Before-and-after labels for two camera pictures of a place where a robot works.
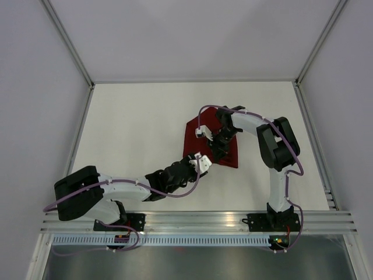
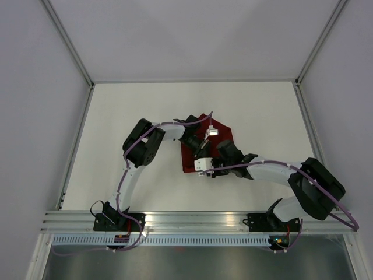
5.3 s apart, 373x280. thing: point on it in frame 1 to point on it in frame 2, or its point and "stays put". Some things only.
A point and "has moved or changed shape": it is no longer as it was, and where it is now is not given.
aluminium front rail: x=333 y=222 stays put
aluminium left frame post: x=53 y=15 stays put
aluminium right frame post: x=337 y=10 stays put
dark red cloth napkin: x=193 y=144 has moved or changed shape
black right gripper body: x=220 y=142 to x=218 y=163
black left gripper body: x=192 y=176 to x=195 y=145
